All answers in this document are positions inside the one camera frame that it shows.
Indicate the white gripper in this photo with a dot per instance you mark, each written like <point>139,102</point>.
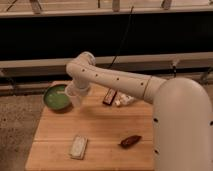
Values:
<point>83,91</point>

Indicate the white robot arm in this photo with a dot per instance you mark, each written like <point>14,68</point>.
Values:
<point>182,111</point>

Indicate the wooden bamboo board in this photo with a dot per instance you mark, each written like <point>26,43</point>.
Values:
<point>104,127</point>

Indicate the green ceramic bowl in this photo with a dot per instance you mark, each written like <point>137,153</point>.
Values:
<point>55,98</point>

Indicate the brown wrapped snack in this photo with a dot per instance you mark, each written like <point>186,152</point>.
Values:
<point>130,141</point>

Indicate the white rectangular sponge block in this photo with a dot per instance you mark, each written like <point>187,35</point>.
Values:
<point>78,147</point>

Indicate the dark chocolate bar wrapper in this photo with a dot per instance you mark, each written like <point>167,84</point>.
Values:
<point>109,97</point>

